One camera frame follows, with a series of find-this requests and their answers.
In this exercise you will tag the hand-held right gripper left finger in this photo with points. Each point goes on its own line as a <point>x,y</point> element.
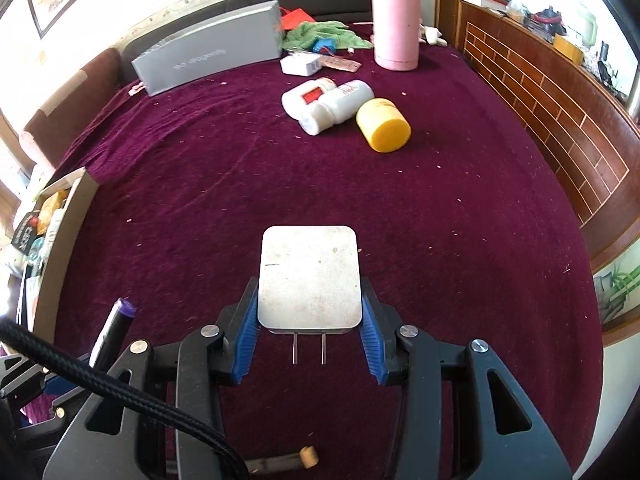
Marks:
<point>245,345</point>

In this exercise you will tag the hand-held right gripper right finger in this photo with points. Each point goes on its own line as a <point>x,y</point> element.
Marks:
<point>372,345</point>

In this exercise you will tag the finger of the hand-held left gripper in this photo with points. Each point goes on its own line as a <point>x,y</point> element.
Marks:
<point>45,425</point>
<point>20,375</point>

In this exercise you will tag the white charger plug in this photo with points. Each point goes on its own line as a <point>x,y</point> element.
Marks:
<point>310,280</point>

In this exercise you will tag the black marker purple cap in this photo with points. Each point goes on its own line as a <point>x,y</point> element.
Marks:
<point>112,330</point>

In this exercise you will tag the teal printed packet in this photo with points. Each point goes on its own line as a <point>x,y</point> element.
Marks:
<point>36,252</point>

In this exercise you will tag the black marker tan cap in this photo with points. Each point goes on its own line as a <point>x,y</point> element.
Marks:
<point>307,456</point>

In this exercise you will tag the black printed packet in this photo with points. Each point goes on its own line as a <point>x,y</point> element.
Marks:
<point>25,232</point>

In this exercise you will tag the cardboard box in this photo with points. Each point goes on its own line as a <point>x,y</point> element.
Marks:
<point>75,220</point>

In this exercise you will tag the orange snack packet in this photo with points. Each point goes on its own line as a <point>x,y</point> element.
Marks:
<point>51,210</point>

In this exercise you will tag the maroon blanket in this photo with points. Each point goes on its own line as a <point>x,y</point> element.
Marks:
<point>350,185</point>

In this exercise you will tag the yellow jar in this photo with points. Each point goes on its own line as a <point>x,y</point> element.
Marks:
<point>382,125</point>

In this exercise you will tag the white plastic bottle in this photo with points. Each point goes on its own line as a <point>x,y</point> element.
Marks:
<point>340,105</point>

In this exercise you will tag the leaf print picture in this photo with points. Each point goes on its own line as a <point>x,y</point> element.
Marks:
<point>617,295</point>

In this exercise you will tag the white bottle red label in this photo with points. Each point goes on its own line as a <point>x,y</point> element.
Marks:
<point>305,99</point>

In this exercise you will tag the pink patterned packet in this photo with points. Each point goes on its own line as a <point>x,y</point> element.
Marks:
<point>137,90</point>

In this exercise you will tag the brown cushion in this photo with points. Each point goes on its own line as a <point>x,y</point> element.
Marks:
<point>75,100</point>

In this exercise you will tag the brown printed card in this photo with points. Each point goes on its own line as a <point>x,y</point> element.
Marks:
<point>340,65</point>

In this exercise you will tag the small white charger box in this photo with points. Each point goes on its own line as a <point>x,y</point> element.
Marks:
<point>300,64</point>

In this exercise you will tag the wooden side panel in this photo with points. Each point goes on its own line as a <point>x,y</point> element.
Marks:
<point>550,110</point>

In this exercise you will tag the grey rectangular box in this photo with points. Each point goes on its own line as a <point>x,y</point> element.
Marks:
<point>210,50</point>

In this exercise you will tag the small blue round item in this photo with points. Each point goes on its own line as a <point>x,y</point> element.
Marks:
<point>325,46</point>

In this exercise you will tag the green cloth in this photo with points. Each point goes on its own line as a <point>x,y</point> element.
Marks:
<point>325,34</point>

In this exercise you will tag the white soft toy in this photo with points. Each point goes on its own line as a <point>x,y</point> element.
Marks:
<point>432,35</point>

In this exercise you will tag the pink thermos flask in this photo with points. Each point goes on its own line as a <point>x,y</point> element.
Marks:
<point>395,25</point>

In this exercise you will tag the red paper bag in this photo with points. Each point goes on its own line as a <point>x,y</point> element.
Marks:
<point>297,19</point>

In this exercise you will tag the yellow box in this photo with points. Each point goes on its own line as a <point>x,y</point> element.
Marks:
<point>567,49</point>

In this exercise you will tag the pale green kettle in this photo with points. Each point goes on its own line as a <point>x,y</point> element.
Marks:
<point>587,27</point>

